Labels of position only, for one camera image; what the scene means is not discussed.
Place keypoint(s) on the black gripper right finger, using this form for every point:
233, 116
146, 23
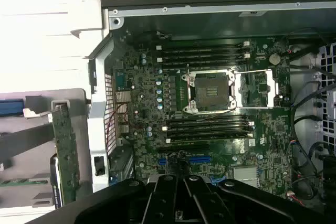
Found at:
199, 200

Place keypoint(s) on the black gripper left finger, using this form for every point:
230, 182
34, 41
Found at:
162, 200

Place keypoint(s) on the blue expansion slot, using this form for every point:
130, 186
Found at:
199, 159

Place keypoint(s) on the silver chipset heatsink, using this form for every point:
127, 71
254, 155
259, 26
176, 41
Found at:
245, 174

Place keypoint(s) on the black RAM slot bank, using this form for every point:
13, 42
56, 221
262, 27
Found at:
210, 128
202, 53

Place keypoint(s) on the CPU socket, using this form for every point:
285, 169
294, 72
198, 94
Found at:
210, 91

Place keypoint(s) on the green motherboard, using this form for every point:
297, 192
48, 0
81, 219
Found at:
147, 82

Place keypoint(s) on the metal socket cover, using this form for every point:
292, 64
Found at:
257, 89

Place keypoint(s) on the grey parts rack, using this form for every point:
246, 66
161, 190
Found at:
76, 95

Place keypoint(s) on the green RAM stick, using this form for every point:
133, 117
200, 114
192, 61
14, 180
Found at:
23, 182

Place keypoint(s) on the coin cell battery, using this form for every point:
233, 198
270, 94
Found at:
274, 58

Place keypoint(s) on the metal drive cage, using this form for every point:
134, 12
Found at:
326, 90

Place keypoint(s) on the hard disk with blue rails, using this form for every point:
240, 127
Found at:
10, 107

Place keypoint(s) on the open black PC case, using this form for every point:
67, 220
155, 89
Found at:
183, 9

